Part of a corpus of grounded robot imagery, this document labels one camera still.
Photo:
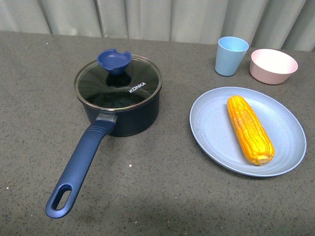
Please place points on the light blue plate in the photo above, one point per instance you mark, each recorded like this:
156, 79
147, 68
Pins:
213, 131

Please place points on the dark blue saucepan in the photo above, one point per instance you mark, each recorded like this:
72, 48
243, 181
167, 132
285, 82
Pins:
114, 123

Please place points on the light blue cup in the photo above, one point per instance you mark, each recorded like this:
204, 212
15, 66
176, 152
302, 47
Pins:
230, 53

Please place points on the pink bowl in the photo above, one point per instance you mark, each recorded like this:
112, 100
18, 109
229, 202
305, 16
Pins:
272, 67

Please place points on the glass lid blue knob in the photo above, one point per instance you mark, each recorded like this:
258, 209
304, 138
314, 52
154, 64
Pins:
117, 81

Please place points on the white curtain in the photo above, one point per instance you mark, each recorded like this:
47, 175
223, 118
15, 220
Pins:
276, 24

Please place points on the yellow corn cob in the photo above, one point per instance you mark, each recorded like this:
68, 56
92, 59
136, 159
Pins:
255, 143

